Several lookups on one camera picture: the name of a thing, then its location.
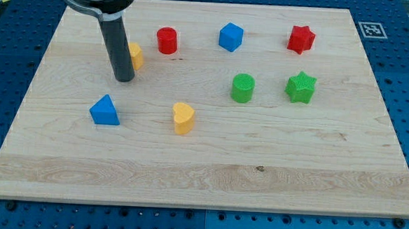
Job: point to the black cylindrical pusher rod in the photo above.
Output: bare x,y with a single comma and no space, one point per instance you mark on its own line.
115,40

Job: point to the yellow hexagon block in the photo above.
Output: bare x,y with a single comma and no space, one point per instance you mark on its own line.
136,55

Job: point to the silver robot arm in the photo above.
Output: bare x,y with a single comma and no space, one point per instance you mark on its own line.
109,14

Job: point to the wooden board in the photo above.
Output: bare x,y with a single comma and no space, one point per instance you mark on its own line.
337,155

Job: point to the red cylinder block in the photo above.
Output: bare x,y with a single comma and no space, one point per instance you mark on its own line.
167,40

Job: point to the blue triangle block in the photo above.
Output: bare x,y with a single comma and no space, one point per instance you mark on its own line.
103,112

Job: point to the yellow heart block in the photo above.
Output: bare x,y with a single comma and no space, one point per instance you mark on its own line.
184,117

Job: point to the blue cube block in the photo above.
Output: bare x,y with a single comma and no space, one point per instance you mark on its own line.
230,37

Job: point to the green cylinder block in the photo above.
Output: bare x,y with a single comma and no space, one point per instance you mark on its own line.
242,88

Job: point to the red star block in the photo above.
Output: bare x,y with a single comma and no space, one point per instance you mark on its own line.
301,39

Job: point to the green star block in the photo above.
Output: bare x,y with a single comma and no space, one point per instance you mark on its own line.
300,88

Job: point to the black white fiducial marker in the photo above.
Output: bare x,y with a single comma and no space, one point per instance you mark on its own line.
372,30

